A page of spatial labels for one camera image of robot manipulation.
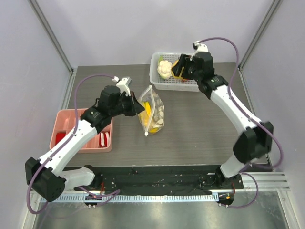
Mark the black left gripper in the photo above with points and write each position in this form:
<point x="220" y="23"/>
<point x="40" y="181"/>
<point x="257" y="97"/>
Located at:
<point x="135" y="108"/>

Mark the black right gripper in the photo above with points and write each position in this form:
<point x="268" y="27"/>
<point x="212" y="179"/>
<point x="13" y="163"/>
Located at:
<point x="183" y="67"/>

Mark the yellow fake lemon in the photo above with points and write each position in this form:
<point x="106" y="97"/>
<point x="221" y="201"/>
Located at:
<point x="177" y="70"/>

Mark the clear zip top bag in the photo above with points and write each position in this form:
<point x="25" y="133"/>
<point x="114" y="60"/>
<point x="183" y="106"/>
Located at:
<point x="156" y="104"/>

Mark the white fake cauliflower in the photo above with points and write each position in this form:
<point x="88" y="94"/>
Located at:
<point x="164" y="68"/>

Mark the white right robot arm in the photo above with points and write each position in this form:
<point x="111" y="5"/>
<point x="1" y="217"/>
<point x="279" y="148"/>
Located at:
<point x="254" y="139"/>

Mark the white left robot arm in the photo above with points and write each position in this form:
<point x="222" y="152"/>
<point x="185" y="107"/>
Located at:
<point x="46" y="175"/>

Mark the yellow fake bananas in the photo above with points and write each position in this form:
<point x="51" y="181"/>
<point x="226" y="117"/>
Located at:
<point x="149" y="126"/>

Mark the red white striped cloth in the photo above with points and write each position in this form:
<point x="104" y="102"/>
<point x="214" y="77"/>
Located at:
<point x="104" y="139"/>

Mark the pink compartment tray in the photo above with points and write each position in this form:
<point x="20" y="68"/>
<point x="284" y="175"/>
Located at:
<point x="65" y="122"/>

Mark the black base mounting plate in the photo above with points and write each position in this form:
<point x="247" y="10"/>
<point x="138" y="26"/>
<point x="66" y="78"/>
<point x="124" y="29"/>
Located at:
<point x="179" y="180"/>

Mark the red cloth lower left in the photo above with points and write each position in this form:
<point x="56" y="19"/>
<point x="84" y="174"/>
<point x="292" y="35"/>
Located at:
<point x="59" y="136"/>

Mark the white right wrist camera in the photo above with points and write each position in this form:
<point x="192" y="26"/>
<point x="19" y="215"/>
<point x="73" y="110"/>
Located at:
<point x="199" y="47"/>

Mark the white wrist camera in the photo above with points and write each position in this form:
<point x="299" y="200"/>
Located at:
<point x="199" y="47"/>
<point x="123" y="84"/>

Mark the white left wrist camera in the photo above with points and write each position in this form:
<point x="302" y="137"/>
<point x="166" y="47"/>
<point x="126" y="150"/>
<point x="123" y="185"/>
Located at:
<point x="123" y="84"/>

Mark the white slotted cable duct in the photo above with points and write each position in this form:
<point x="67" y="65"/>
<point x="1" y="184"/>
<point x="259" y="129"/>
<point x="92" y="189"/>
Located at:
<point x="82" y="197"/>

